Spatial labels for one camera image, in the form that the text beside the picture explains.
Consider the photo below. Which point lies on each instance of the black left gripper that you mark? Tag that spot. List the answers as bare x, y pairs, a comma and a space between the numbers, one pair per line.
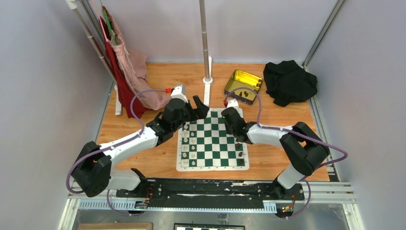
200, 112

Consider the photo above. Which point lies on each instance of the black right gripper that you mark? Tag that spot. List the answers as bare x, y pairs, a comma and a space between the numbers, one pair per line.
228, 130

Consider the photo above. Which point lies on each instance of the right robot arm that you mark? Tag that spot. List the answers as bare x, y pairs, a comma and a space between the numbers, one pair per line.
303, 147

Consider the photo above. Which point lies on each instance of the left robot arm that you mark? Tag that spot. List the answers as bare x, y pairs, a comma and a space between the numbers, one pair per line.
94, 169

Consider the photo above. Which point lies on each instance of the green white chess board mat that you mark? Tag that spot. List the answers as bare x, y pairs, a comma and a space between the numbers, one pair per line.
215, 150

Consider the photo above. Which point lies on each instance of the white stand base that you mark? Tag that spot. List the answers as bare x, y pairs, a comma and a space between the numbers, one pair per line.
207, 85

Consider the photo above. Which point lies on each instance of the decorated gold tin box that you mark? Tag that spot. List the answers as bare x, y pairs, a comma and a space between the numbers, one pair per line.
240, 79

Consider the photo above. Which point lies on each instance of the black cloth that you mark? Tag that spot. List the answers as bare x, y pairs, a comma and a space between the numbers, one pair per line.
287, 83

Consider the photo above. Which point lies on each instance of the red cloth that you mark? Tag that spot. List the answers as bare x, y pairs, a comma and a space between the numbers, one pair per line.
125, 95

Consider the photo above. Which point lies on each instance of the pink cloth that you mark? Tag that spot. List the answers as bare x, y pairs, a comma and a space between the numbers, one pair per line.
132, 64

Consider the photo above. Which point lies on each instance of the metal stand pole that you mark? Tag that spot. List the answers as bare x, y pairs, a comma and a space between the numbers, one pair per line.
207, 78

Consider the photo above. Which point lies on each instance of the white clothes rack pole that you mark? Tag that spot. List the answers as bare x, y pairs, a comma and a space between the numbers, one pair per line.
88, 19

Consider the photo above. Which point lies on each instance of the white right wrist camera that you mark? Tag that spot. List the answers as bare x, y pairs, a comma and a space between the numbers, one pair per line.
232, 103

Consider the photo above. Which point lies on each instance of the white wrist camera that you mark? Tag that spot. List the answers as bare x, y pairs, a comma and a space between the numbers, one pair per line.
232, 103
178, 92

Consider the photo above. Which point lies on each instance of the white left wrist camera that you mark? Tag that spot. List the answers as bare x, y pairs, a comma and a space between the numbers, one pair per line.
178, 92

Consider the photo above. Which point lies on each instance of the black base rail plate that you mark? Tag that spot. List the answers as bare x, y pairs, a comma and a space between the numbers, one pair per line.
212, 194

